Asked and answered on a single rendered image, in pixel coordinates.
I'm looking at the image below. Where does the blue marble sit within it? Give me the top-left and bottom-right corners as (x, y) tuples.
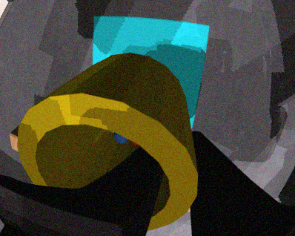
(113, 132), (129, 143)

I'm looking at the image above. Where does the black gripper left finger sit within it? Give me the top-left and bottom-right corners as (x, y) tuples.
(0, 146), (164, 236)

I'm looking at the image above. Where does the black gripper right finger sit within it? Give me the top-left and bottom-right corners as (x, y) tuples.
(190, 131), (295, 236)

